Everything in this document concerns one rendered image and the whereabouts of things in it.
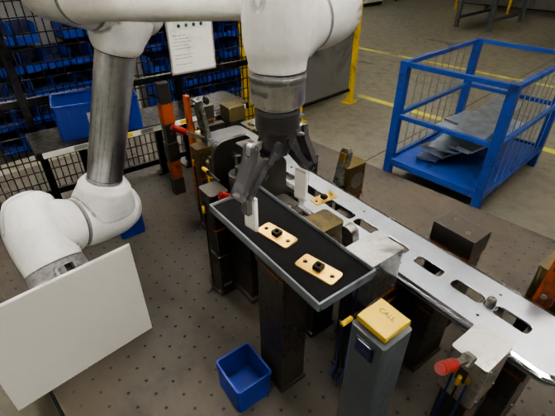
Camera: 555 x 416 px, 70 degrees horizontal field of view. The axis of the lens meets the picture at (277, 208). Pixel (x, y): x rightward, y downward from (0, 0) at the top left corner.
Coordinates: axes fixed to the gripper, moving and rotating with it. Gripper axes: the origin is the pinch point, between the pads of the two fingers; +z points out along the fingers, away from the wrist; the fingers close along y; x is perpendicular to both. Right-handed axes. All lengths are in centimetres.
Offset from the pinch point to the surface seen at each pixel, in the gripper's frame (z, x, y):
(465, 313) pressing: 22.8, 33.0, -23.1
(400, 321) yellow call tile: 6.8, 28.9, 2.2
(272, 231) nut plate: 5.6, -0.5, 0.8
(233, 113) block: 19, -84, -60
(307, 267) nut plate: 6.5, 10.6, 3.1
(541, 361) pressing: 23, 48, -22
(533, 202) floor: 123, 11, -270
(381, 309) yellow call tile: 6.8, 25.5, 2.3
